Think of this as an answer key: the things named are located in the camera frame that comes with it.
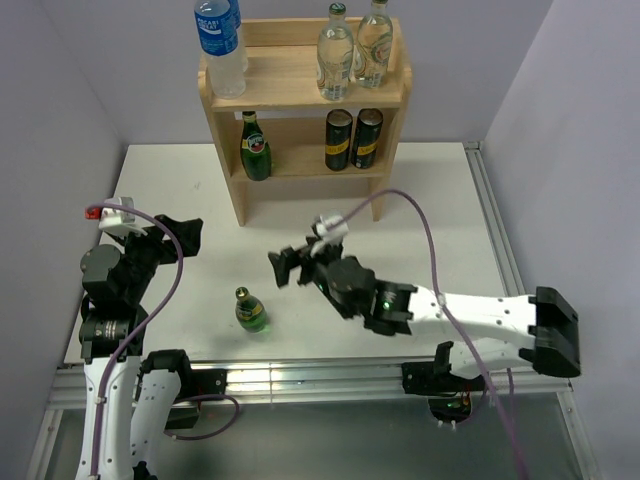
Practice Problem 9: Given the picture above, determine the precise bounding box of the aluminium frame front rail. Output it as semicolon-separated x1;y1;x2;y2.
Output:
46;357;573;410

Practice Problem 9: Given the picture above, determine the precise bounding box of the front Pocari Sweat water bottle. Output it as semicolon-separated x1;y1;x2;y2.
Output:
194;1;246;99

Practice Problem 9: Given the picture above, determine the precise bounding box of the green glass bottle front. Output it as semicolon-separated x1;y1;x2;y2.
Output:
235;287;268;333

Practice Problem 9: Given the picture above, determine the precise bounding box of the wooden two-tier shelf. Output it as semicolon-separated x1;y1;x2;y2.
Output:
198;18;413;225

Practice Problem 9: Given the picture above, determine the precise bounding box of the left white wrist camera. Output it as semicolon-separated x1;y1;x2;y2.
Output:
85;207;145;238

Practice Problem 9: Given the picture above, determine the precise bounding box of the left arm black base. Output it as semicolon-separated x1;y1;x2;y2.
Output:
165;368;227;432

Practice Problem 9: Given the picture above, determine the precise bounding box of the clear glass bottle green cap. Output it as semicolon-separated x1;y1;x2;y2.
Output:
352;0;394;89

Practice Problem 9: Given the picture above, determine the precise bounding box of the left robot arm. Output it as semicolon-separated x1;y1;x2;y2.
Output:
76;215;203;479

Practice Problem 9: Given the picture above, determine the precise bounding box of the pocari sweat water bottle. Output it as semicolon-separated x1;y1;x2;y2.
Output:
229;0;248;72
194;1;246;99

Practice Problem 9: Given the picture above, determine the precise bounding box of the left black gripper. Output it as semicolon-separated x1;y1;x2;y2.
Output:
111;213;202;302

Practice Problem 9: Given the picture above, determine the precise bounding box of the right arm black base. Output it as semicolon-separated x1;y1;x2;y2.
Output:
400;360;486;396

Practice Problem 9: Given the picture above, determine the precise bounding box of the black can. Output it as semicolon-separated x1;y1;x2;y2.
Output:
325;109;353;171
351;108;383;169

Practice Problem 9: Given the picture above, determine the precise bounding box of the aluminium frame right rail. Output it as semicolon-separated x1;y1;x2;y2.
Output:
463;142;526;296

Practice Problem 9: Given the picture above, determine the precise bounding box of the rear Pocari Sweat water bottle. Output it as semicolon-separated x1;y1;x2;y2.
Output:
229;0;248;72

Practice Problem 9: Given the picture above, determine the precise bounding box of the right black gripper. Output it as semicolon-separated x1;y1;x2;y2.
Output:
268;234;355;318

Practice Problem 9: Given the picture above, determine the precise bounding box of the aluminium frame rail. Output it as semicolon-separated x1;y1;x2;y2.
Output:
46;357;573;410
463;142;526;296

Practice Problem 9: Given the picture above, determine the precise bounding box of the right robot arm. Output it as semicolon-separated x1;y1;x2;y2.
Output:
268;244;582;390

